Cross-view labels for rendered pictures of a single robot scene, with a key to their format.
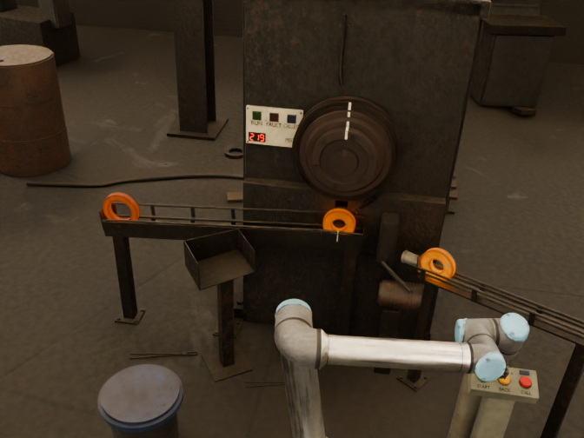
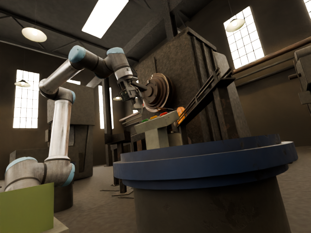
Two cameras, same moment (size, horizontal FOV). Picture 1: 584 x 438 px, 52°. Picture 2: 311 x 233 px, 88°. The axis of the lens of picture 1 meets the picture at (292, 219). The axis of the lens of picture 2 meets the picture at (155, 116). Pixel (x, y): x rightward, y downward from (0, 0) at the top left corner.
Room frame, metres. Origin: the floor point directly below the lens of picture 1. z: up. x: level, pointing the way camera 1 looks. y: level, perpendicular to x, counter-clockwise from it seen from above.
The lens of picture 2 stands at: (0.93, -1.33, 0.43)
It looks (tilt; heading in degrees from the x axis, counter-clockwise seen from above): 12 degrees up; 39
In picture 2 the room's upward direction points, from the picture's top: 7 degrees counter-clockwise
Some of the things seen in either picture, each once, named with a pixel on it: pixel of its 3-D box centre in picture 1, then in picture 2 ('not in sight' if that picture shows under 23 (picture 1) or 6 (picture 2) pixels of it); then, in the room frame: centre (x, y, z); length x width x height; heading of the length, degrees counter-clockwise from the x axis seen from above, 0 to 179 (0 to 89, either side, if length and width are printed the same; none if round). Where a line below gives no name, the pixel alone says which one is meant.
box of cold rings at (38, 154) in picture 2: not in sight; (45, 167); (2.07, 2.59, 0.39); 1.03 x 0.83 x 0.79; 177
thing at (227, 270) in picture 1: (221, 308); (119, 161); (2.19, 0.32, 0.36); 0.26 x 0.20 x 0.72; 118
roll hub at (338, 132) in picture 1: (343, 160); (150, 91); (2.30, -0.21, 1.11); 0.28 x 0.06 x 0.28; 83
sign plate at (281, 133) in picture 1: (274, 127); not in sight; (2.55, 0.10, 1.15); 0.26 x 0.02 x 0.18; 83
